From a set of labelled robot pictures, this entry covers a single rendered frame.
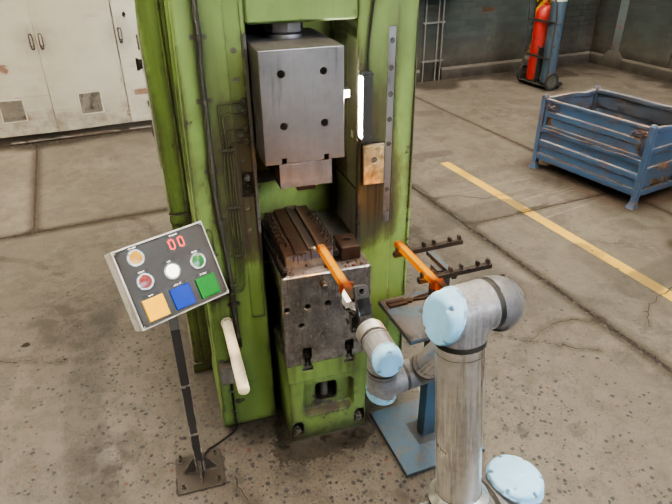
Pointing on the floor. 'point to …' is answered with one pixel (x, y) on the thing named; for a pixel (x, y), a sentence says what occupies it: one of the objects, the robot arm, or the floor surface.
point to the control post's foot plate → (187, 483)
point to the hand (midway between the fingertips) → (348, 289)
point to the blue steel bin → (607, 140)
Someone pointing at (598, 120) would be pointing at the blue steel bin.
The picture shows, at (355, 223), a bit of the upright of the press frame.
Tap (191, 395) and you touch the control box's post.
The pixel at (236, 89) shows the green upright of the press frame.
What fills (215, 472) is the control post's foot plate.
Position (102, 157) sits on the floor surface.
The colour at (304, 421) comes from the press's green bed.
